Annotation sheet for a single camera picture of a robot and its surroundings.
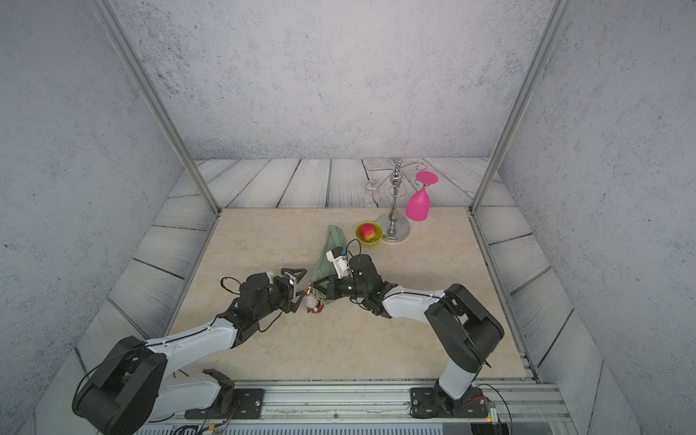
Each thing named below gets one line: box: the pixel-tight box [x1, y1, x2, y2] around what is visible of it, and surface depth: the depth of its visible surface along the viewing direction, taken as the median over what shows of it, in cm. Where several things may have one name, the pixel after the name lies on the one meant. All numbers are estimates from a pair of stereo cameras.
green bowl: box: [355, 221, 384, 248], surface depth 109 cm
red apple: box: [358, 222, 377, 243], surface depth 109 cm
